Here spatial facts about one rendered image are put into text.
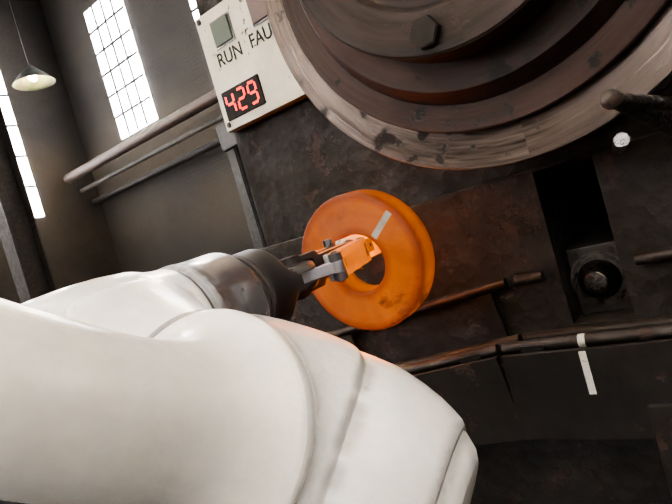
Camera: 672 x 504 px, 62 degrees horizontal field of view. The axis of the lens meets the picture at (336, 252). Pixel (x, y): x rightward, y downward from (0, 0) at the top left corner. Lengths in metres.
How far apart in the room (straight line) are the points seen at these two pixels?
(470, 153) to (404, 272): 0.14
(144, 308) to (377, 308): 0.33
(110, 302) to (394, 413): 0.18
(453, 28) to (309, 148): 0.41
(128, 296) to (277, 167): 0.56
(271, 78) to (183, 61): 9.20
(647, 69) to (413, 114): 0.19
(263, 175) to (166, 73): 9.49
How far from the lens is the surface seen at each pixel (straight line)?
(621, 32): 0.51
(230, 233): 9.54
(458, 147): 0.55
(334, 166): 0.81
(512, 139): 0.54
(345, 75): 0.59
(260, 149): 0.89
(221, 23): 0.92
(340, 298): 0.63
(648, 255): 0.61
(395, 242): 0.58
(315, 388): 0.23
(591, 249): 0.67
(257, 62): 0.87
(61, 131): 12.36
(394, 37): 0.49
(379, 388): 0.24
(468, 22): 0.47
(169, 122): 9.20
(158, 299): 0.34
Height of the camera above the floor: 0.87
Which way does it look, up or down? 2 degrees down
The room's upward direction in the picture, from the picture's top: 16 degrees counter-clockwise
